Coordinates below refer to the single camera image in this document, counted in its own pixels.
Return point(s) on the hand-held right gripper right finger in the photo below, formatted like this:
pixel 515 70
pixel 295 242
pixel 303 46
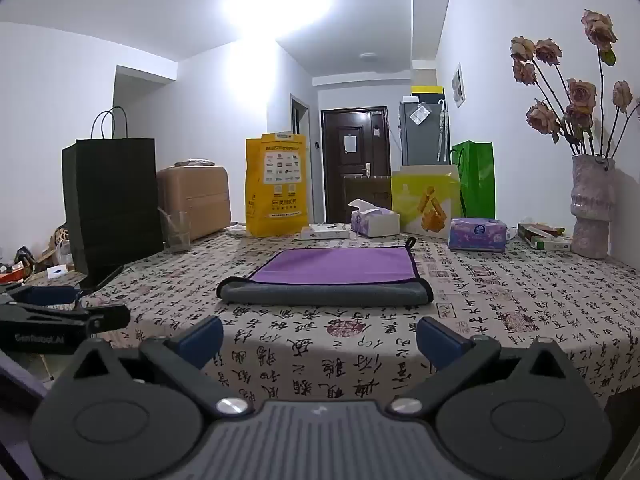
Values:
pixel 440 342

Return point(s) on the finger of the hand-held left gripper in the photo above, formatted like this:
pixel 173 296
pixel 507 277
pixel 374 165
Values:
pixel 107 316
pixel 47 296

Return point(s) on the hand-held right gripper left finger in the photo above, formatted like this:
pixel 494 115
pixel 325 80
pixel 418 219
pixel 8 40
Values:
pixel 202 341

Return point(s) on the purple and grey towel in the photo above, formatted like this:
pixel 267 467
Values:
pixel 330 272

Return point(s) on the small white box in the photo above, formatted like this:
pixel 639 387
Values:
pixel 58 272

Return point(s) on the pile of floor clutter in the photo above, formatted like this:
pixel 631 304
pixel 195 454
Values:
pixel 35 255

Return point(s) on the calligraphy printed tablecloth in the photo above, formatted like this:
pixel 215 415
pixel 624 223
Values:
pixel 500 300

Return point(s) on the black paper bag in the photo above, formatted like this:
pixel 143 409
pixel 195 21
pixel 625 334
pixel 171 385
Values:
pixel 107 210

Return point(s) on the clear glass cup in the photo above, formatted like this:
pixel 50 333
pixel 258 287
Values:
pixel 176 232

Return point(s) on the purple soft tissue pack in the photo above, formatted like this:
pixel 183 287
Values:
pixel 477 235

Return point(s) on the purple tissue box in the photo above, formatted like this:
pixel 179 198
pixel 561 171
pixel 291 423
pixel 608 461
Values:
pixel 375 221

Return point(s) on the yellow-green gift box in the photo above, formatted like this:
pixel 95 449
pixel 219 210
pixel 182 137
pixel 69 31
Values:
pixel 425 205

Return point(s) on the brown suitcase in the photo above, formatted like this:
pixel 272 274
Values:
pixel 197 200

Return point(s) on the green and white carton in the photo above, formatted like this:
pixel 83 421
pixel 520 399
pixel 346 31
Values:
pixel 545 237

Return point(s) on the flat white box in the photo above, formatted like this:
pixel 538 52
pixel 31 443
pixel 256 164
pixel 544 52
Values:
pixel 325 232

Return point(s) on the green paper bag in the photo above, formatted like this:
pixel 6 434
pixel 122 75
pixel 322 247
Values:
pixel 477 180

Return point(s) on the yellow printed shopping bag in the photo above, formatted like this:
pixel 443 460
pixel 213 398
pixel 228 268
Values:
pixel 275 185

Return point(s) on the textured ceramic vase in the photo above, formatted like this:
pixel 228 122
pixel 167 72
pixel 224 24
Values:
pixel 592 210

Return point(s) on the dark brown door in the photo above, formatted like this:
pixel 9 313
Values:
pixel 356 155

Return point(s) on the grey refrigerator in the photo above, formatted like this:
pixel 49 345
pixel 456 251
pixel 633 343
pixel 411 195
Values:
pixel 422 132

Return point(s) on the white folded umbrella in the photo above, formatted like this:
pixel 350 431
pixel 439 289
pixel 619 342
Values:
pixel 442 130

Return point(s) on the yellow box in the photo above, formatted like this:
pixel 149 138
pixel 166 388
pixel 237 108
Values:
pixel 428 93

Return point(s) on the bunch of dried roses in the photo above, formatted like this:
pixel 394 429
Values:
pixel 575 100

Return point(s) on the round ceiling light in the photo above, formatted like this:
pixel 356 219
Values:
pixel 368 56

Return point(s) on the small wall picture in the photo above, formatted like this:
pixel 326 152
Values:
pixel 458 85

